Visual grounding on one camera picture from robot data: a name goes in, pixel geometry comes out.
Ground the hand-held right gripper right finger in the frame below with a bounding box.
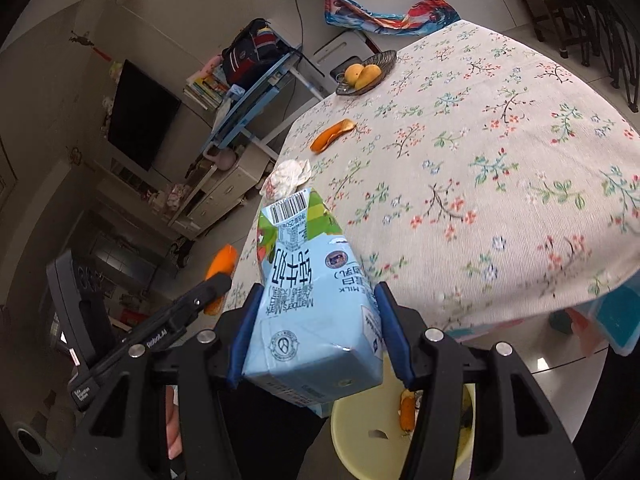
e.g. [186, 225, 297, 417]
[372, 281, 586, 480]

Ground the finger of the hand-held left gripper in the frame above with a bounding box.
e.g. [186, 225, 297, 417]
[89, 272, 234, 378]

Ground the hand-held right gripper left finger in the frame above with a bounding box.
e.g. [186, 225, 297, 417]
[55, 282, 268, 480]

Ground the light blue milk carton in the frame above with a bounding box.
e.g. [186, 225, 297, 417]
[241, 187, 386, 419]

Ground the yellow plastic bin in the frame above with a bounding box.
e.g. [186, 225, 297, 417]
[330, 382, 477, 480]

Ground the white drawer cabinet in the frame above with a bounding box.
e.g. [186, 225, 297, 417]
[167, 146, 277, 242]

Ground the white round device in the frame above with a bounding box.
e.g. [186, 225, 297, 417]
[9, 420, 57, 477]

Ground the teal stool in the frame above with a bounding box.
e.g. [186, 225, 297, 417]
[549, 310, 577, 337]

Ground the pink round toy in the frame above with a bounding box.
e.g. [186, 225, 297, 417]
[206, 148, 239, 172]

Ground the crumpled white tissue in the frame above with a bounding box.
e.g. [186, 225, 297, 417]
[260, 159, 312, 199]

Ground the floral tablecloth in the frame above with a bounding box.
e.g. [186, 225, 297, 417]
[227, 19, 640, 335]

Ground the black television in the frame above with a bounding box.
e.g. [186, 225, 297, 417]
[107, 59, 182, 172]

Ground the blue checkered cloth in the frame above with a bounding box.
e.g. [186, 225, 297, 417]
[550, 274, 640, 357]

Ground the stack of books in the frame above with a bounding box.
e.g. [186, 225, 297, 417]
[182, 71, 232, 112]

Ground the blue study desk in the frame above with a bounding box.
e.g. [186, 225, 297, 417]
[200, 44, 327, 162]

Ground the red hanging ornament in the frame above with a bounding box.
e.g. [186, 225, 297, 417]
[69, 30, 114, 64]

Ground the dark woven fruit bowl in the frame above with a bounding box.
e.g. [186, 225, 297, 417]
[335, 50, 398, 97]

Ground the dark blue red backpack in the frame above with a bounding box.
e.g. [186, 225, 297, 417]
[221, 18, 294, 87]

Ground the white appliance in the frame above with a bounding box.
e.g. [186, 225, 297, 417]
[311, 30, 401, 95]

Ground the colourful printed cloth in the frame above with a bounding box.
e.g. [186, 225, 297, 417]
[323, 0, 462, 37]

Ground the dark wooden chair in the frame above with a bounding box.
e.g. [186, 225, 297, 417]
[515, 0, 640, 113]

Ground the black cable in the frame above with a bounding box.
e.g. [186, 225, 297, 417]
[291, 0, 328, 83]

